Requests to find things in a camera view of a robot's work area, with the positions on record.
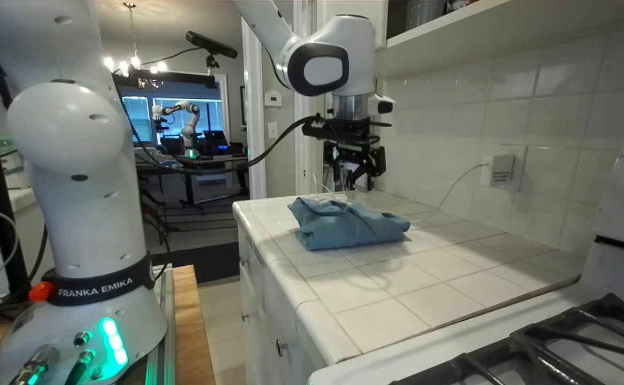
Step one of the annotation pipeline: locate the white upper cabinet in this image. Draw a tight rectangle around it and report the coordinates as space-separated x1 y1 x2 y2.
377 0 624 82

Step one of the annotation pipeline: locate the lit chandelier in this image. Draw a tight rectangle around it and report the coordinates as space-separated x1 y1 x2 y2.
101 0 173 79

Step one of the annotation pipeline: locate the black camera on stand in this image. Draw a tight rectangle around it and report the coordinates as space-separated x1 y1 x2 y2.
183 31 241 73

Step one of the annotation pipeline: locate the orange cable clip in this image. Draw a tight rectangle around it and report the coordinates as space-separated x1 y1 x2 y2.
29 280 57 307

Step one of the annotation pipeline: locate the cluttered background desk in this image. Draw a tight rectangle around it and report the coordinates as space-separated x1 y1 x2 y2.
134 130 252 211

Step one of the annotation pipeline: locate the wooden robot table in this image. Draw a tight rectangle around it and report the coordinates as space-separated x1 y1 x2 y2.
0 264 219 385

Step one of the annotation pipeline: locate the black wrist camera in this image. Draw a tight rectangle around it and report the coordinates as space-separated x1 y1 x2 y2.
300 115 393 144

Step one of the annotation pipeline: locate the white base cabinet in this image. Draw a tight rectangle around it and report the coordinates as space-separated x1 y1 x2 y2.
236 213 329 385

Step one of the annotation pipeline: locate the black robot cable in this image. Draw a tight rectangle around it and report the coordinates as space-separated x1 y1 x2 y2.
123 113 321 175

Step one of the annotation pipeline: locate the white thin cable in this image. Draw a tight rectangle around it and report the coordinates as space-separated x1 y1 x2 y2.
435 162 490 215

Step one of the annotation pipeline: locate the wall power outlet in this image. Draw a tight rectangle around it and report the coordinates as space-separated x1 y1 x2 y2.
479 150 525 191

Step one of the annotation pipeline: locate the white door frame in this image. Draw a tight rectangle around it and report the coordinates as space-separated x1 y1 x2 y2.
238 17 269 202

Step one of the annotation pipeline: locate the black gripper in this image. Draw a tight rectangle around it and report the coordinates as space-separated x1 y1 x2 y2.
323 140 390 193

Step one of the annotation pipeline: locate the blue cloth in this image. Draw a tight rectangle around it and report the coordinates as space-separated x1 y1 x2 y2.
286 195 412 252

